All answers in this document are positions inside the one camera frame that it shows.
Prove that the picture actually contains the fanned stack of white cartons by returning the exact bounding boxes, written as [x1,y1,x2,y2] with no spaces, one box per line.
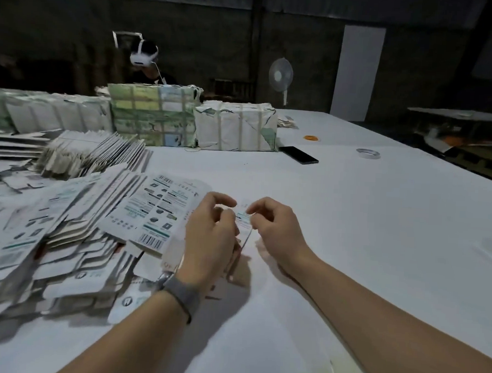
[34,127,153,183]

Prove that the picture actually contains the white head-mounted camera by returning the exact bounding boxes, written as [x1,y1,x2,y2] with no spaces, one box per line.
[111,31,160,69]

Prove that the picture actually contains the person's left hand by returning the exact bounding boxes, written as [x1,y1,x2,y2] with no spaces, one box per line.
[175,189,244,297]

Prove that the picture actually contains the person's right hand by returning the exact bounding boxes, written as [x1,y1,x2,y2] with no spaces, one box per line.
[242,195,322,277]

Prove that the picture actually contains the green printed wrapped bundle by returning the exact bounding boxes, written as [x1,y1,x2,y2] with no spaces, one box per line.
[104,80,205,149]

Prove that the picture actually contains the person's left forearm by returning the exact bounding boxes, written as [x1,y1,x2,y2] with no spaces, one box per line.
[55,286,197,373]

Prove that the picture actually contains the person's right forearm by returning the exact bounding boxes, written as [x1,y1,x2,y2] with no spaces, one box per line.
[290,248,492,373]

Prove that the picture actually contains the dark wooden chair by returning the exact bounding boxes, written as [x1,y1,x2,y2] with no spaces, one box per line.
[209,77,253,103]

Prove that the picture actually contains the pile of cartons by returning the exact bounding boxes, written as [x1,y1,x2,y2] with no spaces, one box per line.
[0,126,258,342]

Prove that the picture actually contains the white standing fan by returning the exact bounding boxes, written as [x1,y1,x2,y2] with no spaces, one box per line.
[266,57,295,107]

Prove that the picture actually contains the white strapped wrapped bundle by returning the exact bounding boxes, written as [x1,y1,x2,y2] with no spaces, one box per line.
[191,98,280,154]

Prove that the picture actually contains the row of white wrapped bundles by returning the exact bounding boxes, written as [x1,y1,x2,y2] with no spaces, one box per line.
[0,86,116,139]

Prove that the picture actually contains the cluttered side table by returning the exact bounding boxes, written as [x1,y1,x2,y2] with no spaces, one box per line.
[403,106,492,182]

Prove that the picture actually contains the white board panel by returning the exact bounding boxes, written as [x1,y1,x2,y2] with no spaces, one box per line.
[329,24,387,124]

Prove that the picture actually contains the grey band wristwatch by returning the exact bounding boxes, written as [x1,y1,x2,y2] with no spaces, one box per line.
[152,270,205,325]

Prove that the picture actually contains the black smartphone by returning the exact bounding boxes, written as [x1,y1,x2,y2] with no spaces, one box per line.
[279,145,321,166]

